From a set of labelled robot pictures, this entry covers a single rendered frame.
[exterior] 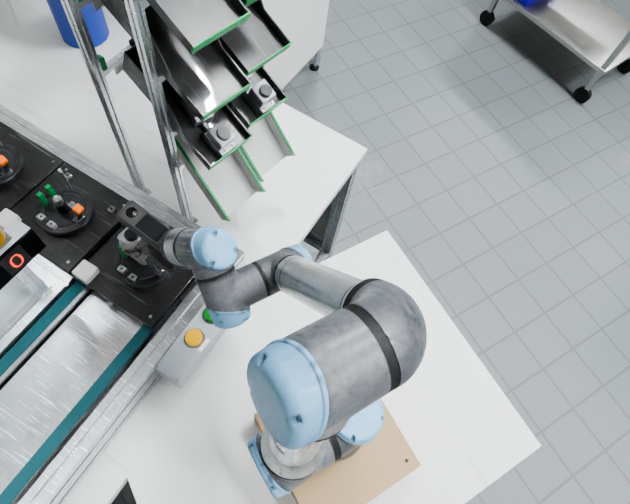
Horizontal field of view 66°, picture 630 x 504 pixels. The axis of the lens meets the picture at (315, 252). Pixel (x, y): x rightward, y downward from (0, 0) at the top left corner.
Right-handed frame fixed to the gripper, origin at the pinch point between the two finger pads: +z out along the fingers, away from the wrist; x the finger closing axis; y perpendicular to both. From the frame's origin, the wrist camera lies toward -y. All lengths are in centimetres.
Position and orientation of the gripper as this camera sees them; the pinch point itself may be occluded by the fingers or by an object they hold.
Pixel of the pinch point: (131, 237)
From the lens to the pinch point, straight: 116.0
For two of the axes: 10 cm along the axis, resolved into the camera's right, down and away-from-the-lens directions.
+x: 5.2, -7.3, 4.4
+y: 5.2, 6.8, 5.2
